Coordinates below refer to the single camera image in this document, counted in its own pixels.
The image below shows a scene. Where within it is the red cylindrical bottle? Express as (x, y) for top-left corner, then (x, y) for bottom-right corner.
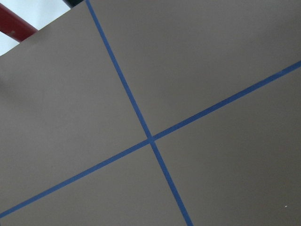
(0, 4), (38, 42)

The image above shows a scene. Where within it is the brown table mat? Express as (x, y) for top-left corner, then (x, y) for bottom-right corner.
(0, 0), (301, 226)

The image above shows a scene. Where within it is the black steel-capped water bottle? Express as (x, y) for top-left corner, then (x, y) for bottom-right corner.
(63, 0), (83, 8)

